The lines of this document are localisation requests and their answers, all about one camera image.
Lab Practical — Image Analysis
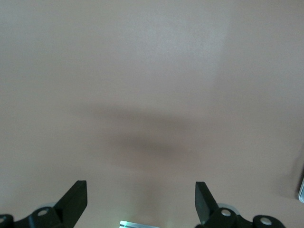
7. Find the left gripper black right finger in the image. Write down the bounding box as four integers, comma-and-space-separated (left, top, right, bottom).
194, 181, 285, 228

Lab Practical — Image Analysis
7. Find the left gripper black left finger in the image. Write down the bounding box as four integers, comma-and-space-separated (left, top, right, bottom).
0, 180, 88, 228

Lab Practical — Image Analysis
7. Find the silver digital kitchen scale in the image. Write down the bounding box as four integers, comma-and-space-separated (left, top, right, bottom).
297, 166, 304, 203

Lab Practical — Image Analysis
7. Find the brown table cover sheet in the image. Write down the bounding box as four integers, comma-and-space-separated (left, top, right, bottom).
0, 0, 304, 228

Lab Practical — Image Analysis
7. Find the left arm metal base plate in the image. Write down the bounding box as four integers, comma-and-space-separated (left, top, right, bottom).
119, 220, 162, 228

